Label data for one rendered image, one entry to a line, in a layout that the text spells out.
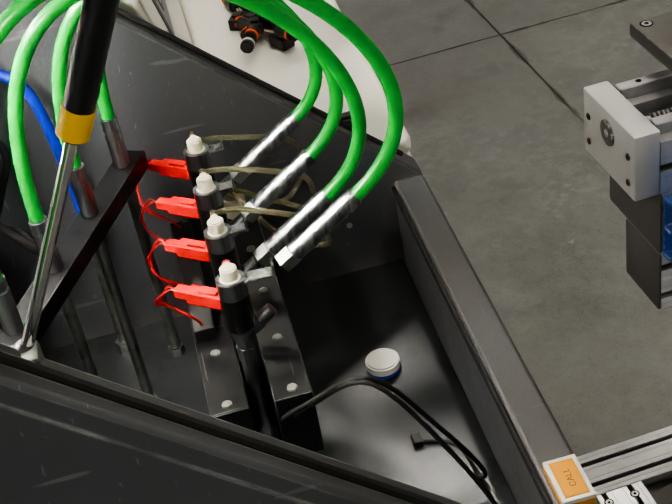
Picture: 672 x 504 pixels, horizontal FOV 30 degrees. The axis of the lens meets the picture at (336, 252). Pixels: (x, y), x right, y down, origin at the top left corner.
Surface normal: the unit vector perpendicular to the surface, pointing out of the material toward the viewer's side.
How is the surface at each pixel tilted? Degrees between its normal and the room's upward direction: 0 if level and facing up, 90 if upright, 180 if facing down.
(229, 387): 0
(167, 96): 90
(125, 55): 90
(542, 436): 0
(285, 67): 0
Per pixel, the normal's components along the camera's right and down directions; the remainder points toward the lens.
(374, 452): -0.15, -0.79
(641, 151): 0.29, 0.54
